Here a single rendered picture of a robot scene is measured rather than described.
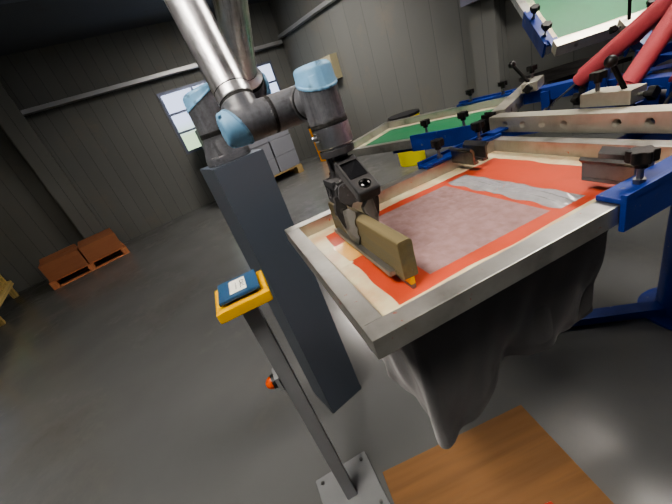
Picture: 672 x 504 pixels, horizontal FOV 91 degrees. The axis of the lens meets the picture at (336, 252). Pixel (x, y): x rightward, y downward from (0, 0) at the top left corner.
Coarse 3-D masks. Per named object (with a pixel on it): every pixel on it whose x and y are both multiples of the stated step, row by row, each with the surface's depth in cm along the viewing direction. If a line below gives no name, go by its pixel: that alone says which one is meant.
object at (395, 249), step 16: (352, 208) 76; (336, 224) 87; (368, 224) 65; (368, 240) 68; (384, 240) 59; (400, 240) 56; (384, 256) 63; (400, 256) 56; (400, 272) 58; (416, 272) 58
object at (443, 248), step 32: (576, 192) 71; (448, 224) 76; (480, 224) 72; (512, 224) 68; (544, 224) 64; (416, 256) 69; (448, 256) 65; (480, 256) 62; (384, 288) 62; (416, 288) 59
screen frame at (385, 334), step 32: (448, 160) 105; (384, 192) 101; (320, 224) 97; (576, 224) 55; (608, 224) 56; (320, 256) 74; (512, 256) 53; (544, 256) 53; (352, 288) 59; (448, 288) 51; (480, 288) 50; (352, 320) 54; (384, 320) 49; (416, 320) 48; (448, 320) 50; (384, 352) 48
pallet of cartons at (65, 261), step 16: (96, 240) 499; (112, 240) 512; (48, 256) 508; (64, 256) 477; (80, 256) 488; (96, 256) 502; (112, 256) 540; (48, 272) 469; (64, 272) 480; (80, 272) 516
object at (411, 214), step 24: (480, 168) 100; (504, 168) 94; (528, 168) 89; (432, 192) 96; (456, 192) 90; (480, 192) 86; (384, 216) 92; (408, 216) 87; (432, 216) 82; (336, 240) 88
